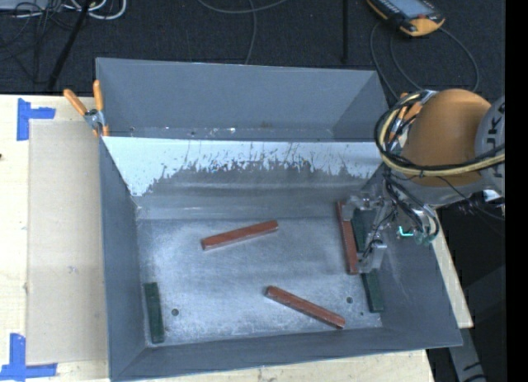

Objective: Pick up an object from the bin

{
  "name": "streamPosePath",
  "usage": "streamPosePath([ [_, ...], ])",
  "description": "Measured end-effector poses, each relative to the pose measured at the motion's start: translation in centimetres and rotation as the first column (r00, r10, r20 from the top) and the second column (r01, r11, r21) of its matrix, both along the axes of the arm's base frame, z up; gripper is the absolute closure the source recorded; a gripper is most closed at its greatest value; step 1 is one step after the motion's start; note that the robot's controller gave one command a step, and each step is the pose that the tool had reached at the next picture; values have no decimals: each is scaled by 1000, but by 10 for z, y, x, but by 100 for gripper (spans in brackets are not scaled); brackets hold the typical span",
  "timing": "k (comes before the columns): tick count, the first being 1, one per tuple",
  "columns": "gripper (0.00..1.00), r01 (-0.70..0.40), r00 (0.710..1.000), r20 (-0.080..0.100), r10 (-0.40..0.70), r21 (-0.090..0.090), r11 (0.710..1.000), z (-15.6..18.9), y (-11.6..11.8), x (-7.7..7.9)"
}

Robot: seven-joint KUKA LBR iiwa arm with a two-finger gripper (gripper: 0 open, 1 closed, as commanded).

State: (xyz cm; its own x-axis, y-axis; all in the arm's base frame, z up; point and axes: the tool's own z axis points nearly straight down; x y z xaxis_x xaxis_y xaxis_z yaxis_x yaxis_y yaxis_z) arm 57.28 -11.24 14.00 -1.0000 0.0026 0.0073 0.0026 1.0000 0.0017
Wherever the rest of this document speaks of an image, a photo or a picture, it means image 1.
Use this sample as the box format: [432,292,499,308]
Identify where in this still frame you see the red-brown flat block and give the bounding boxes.
[200,219,281,252]
[335,200,361,276]
[264,285,347,330]

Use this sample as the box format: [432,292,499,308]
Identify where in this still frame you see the dark green flat block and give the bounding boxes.
[351,208,386,314]
[142,281,167,345]

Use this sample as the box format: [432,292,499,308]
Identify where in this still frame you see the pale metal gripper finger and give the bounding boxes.
[356,242,389,274]
[344,194,384,221]

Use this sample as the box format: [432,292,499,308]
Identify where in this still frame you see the grey metal bin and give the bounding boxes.
[95,57,464,382]

